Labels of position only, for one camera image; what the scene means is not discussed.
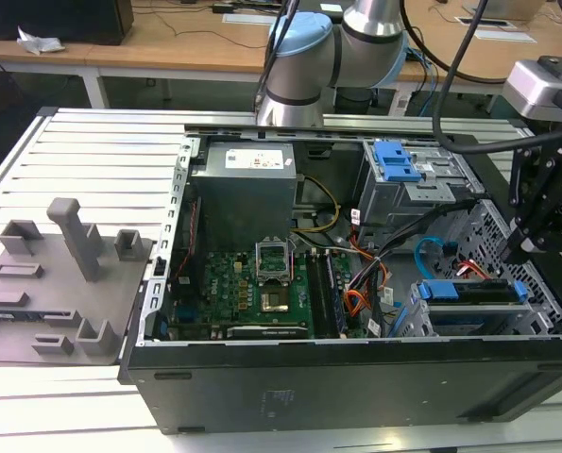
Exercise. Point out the hard disk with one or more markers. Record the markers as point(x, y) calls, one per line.
point(443, 290)

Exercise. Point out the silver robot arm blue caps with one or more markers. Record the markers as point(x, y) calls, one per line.
point(299, 71)

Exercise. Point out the grey perforated disk bay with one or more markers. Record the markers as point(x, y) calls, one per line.
point(545, 321)

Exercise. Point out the black RAM slot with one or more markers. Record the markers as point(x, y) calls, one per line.
point(317, 292)

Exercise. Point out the grey metal drive cage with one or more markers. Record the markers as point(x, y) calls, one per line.
point(389, 203)

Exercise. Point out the white paper sheet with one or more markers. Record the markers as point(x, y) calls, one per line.
point(247, 19)
point(502, 35)

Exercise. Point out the blue plastic latch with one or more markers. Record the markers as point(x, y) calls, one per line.
point(396, 162)

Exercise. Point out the RAM stick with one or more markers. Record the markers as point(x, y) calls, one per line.
point(335, 297)

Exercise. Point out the CPU socket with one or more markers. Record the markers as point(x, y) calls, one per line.
point(274, 299)

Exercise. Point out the black PC case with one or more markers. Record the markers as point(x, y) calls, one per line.
point(309, 396)

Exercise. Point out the black graphics card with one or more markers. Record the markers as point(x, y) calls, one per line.
point(266, 331)

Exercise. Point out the grey power supply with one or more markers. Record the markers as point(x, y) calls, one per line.
point(243, 198)

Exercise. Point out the green motherboard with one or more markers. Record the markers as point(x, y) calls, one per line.
point(224, 288)

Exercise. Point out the wooden desk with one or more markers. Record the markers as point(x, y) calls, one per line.
point(167, 42)

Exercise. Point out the grey parts rack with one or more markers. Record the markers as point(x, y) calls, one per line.
point(49, 302)

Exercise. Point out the black box on desk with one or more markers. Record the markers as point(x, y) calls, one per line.
point(54, 19)

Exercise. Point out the crumpled white paper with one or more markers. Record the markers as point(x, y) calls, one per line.
point(39, 45)

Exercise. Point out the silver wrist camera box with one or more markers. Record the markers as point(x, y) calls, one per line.
point(528, 89)

